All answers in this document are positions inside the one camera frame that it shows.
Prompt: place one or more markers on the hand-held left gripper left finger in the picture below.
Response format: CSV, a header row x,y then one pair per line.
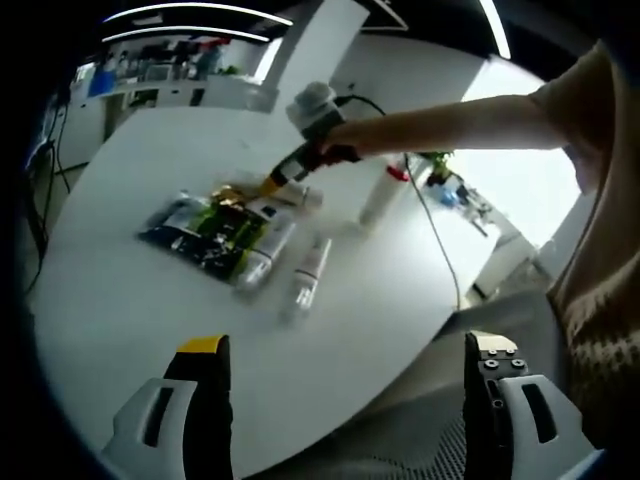
x,y
210,400

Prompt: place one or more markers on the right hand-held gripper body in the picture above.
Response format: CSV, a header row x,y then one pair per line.
x,y
315,112

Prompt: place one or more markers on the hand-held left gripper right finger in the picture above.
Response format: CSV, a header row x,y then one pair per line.
x,y
485,410

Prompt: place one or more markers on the clear skincare sachet dark square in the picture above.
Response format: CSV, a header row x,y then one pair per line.
x,y
267,212

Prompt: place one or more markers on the gold skincare sachet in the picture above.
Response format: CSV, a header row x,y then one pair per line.
x,y
227,195

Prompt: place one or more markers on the large clear-capped skincare bottle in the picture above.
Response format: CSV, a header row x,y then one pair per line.
x,y
265,250

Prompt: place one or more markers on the red-collared white skincare bottle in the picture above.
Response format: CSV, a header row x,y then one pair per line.
x,y
380,197

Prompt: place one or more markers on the green black skincare sachet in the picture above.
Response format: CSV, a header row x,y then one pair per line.
x,y
230,240

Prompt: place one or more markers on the small clear-capped skincare bottle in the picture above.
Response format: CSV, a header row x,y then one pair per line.
x,y
310,270

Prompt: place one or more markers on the person's right hand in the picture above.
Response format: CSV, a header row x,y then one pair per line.
x,y
352,136

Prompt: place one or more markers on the grey mesh chair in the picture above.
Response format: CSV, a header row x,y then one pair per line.
x,y
410,440

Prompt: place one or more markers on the small plant red pot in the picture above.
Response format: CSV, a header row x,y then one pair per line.
x,y
441,167

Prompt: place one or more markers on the long white office counter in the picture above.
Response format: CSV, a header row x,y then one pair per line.
x,y
175,95

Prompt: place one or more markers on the blue packet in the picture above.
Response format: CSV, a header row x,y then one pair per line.
x,y
450,195

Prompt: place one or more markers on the dark desk clutter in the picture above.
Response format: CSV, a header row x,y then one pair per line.
x,y
480,210

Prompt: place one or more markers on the blue bin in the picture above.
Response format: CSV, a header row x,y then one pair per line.
x,y
102,82

